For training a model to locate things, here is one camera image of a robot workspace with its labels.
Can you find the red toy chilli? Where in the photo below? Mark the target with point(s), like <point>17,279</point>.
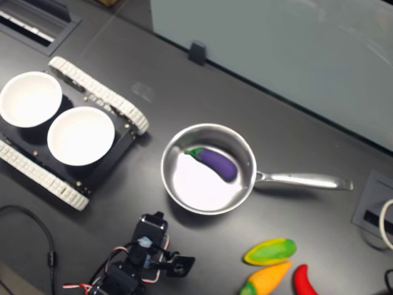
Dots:
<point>302,279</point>

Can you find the purple toy aubergine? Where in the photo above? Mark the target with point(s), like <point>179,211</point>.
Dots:
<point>218,163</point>

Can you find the white bowl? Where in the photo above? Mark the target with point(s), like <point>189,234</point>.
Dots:
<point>29,98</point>
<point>81,135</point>

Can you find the green yellow toy corn cob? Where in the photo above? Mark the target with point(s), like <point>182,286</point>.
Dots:
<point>270,252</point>

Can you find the orange toy carrot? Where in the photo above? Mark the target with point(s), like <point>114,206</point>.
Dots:
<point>270,276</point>

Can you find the clear tape patch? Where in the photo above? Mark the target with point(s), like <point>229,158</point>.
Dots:
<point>142,91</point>

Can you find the tracked vehicle with white tracks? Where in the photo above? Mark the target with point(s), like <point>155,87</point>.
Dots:
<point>101,92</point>

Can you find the black partition clip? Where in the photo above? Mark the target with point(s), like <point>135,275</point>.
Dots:
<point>197,53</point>

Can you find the frosted glass partition panel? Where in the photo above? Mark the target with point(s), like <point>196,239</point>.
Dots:
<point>276,46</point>

